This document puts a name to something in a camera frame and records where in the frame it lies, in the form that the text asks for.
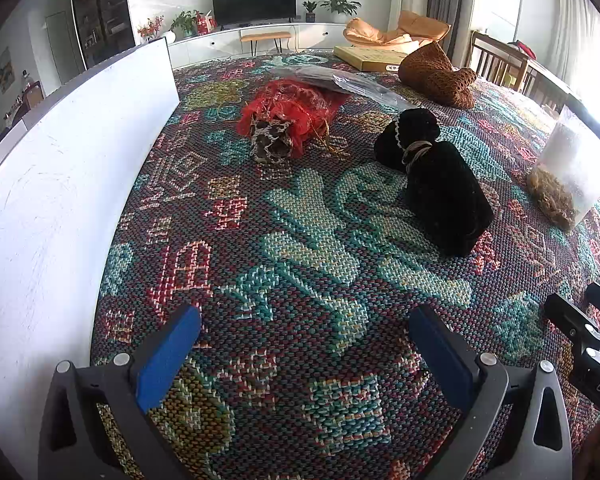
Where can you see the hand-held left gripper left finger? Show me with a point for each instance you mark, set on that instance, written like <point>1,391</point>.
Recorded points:
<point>165,360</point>

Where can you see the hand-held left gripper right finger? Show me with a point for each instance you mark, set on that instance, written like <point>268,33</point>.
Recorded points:
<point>440,355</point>

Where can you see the clear plastic jar black lid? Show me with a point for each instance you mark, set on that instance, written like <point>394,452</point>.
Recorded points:
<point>570,160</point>

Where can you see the colourful woven patterned blanket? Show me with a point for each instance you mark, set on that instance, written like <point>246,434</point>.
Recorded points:
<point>305,260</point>

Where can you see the white board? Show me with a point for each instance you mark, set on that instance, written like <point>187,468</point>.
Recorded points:
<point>55,210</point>

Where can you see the leopard print pouch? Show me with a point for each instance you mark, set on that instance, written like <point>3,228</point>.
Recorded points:
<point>272,142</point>

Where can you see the wooden dining chair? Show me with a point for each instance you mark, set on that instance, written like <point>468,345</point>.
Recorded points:
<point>500,62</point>

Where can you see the red cloth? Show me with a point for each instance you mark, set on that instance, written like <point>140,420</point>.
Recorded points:
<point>525,50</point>

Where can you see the brown knitted bag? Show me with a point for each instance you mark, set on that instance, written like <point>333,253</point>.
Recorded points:
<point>430,72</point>

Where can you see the red organza pouch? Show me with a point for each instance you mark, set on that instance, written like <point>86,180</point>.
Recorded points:
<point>290,105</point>

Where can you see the clear plastic bag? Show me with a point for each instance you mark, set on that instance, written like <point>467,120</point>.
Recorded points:
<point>340,80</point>

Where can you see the flat cardboard box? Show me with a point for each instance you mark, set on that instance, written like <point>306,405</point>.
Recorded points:
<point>365,55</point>

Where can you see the orange lounge chair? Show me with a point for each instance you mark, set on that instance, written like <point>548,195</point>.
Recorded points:
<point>395,32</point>

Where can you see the red flower arrangement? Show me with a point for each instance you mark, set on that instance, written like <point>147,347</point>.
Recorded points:
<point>150,27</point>

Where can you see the bushy green potted plant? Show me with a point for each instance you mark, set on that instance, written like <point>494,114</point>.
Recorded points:
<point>184,22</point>

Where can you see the red gift bag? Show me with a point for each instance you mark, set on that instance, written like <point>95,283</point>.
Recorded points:
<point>205,24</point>

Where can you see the wooden stool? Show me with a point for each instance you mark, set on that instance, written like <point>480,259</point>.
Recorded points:
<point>265,36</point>

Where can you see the white television cabinet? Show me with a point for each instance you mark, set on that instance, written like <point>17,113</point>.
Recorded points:
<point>310,35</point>

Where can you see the dark glass cabinet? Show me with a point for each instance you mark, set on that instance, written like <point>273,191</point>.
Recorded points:
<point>102,10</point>

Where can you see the large green potted plant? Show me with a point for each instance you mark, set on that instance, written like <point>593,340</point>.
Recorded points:
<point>341,4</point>

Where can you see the black television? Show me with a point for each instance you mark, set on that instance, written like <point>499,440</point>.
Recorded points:
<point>254,2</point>

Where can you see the small green potted plant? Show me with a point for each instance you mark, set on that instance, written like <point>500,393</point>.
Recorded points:
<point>309,10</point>

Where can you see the framed wall picture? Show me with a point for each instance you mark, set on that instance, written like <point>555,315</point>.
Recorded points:
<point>6,70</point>

